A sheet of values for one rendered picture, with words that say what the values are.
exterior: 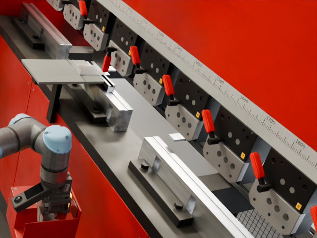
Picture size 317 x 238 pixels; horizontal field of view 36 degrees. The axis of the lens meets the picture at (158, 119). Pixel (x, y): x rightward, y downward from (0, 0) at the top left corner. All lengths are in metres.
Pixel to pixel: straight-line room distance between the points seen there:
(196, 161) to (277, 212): 2.33
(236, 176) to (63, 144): 0.46
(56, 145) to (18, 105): 1.03
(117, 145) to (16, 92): 0.76
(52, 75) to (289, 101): 0.95
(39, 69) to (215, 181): 0.75
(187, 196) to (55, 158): 0.42
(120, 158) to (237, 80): 0.57
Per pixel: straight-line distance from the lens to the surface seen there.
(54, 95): 1.90
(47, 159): 1.33
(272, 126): 1.20
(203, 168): 3.47
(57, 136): 1.30
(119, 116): 1.77
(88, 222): 1.78
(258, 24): 1.23
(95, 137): 1.74
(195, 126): 1.39
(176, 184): 1.51
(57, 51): 2.20
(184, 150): 3.58
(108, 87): 1.84
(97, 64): 1.92
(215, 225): 1.40
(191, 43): 1.41
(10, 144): 1.31
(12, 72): 2.37
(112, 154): 1.67
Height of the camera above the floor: 1.78
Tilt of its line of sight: 27 degrees down
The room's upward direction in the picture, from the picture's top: 18 degrees clockwise
